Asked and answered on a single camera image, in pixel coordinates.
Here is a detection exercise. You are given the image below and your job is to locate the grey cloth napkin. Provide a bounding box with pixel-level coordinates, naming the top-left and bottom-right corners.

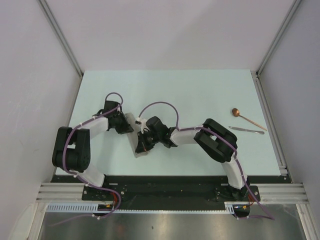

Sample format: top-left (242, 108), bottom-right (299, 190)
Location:
top-left (125, 112), bottom-right (149, 159)

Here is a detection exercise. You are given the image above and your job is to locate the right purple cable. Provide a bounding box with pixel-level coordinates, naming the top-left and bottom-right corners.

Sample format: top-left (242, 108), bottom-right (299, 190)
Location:
top-left (136, 101), bottom-right (276, 221)

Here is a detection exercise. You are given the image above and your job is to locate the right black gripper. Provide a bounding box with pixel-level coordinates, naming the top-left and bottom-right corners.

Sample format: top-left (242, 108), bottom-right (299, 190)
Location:
top-left (136, 129), bottom-right (161, 154)

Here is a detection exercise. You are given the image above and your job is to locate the aluminium frame post left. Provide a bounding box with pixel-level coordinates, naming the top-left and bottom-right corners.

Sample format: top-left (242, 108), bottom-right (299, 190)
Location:
top-left (36, 0), bottom-right (84, 79)

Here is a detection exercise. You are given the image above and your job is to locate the aluminium frame post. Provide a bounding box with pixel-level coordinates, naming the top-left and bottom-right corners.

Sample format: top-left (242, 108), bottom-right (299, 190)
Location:
top-left (36, 0), bottom-right (84, 79)
top-left (255, 0), bottom-right (304, 78)

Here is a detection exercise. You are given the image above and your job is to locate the aluminium frame rail right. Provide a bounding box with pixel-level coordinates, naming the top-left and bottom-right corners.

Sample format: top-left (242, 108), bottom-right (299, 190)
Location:
top-left (251, 71), bottom-right (289, 176)

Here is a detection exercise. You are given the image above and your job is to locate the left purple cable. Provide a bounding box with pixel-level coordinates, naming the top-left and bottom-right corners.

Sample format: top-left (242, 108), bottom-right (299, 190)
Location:
top-left (48, 92), bottom-right (125, 227)

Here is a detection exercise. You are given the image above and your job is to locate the aluminium frame rail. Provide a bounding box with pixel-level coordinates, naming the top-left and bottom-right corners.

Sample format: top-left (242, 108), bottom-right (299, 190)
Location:
top-left (36, 183), bottom-right (85, 203)
top-left (251, 71), bottom-right (289, 176)

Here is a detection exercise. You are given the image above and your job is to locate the copper spoon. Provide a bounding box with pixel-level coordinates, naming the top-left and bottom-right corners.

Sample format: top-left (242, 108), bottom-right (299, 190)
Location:
top-left (231, 108), bottom-right (267, 131)

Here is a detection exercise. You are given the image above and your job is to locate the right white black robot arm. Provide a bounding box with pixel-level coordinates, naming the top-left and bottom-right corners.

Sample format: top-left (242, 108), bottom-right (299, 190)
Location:
top-left (135, 116), bottom-right (258, 202)

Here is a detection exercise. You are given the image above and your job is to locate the silver butter knife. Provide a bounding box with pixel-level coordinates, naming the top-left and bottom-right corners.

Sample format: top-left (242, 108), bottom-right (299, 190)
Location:
top-left (228, 126), bottom-right (265, 135)

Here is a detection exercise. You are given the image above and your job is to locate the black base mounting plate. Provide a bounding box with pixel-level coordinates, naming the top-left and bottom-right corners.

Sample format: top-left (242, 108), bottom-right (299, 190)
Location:
top-left (51, 175), bottom-right (292, 216)

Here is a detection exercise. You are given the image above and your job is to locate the aluminium frame rail left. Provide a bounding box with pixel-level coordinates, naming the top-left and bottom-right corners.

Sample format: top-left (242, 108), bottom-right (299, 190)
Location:
top-left (36, 183), bottom-right (85, 203)

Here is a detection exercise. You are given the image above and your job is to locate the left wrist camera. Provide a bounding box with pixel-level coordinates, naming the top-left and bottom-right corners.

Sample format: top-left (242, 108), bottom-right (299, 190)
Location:
top-left (115, 106), bottom-right (123, 115)

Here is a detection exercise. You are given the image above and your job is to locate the aluminium frame post right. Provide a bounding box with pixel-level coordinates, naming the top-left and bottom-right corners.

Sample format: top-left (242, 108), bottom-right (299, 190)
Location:
top-left (255, 0), bottom-right (304, 78)

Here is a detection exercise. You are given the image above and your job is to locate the white slotted cable duct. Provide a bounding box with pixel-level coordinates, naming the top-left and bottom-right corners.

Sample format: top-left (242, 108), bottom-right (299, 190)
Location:
top-left (46, 201), bottom-right (236, 215)

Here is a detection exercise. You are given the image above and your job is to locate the purple cable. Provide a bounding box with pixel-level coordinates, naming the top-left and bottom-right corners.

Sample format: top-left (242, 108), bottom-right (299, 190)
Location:
top-left (48, 92), bottom-right (125, 227)
top-left (136, 101), bottom-right (276, 221)

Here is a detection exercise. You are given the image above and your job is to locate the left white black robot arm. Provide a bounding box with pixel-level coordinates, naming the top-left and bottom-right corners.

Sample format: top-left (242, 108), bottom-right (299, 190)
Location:
top-left (52, 100), bottom-right (134, 200)

